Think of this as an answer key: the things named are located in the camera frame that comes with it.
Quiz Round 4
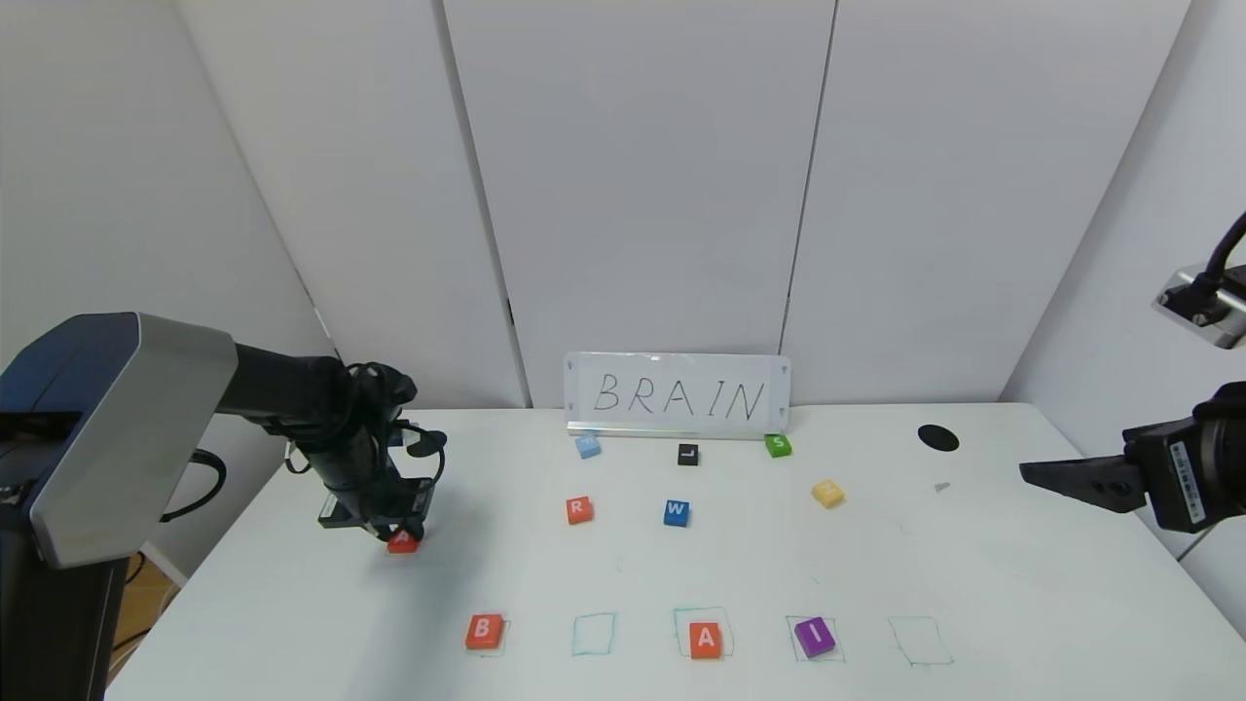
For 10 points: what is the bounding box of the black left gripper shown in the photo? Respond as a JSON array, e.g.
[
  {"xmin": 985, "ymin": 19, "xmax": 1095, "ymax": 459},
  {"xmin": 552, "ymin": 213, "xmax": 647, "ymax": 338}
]
[{"xmin": 317, "ymin": 428, "xmax": 436, "ymax": 542}]

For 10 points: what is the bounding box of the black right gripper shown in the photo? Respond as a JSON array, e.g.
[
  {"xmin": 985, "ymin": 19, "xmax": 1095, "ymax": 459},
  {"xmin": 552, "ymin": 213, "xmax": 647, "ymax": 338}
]
[{"xmin": 1018, "ymin": 381, "xmax": 1246, "ymax": 534}]

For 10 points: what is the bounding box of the purple block letter I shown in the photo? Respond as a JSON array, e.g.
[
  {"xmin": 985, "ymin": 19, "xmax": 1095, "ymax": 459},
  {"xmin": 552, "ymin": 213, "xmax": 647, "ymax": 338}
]
[{"xmin": 794, "ymin": 616, "xmax": 836, "ymax": 659}]

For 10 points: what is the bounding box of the white sign reading BRAIN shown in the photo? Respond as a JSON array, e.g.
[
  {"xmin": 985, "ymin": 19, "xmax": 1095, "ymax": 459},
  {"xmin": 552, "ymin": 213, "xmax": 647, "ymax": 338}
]
[{"xmin": 563, "ymin": 351, "xmax": 792, "ymax": 439}]

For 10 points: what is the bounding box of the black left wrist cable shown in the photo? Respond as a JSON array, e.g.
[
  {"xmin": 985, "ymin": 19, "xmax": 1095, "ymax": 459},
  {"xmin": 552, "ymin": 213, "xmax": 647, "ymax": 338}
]
[{"xmin": 284, "ymin": 362, "xmax": 449, "ymax": 488}]

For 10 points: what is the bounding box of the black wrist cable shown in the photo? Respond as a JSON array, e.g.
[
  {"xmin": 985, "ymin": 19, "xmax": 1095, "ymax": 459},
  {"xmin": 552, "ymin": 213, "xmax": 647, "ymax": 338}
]
[
  {"xmin": 1203, "ymin": 208, "xmax": 1246, "ymax": 293},
  {"xmin": 284, "ymin": 362, "xmax": 449, "ymax": 488}
]

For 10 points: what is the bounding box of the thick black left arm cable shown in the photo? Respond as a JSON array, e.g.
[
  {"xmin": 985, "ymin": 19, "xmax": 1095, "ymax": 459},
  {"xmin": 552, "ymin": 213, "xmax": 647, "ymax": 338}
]
[{"xmin": 161, "ymin": 448, "xmax": 228, "ymax": 524}]

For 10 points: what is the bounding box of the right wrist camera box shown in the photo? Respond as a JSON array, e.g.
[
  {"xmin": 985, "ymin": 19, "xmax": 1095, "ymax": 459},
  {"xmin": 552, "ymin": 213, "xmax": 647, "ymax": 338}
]
[{"xmin": 1153, "ymin": 263, "xmax": 1246, "ymax": 351}]

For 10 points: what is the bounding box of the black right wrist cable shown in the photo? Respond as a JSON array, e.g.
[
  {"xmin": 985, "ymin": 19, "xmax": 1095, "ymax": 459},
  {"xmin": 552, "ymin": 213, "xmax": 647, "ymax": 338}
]
[{"xmin": 1203, "ymin": 208, "xmax": 1246, "ymax": 293}]

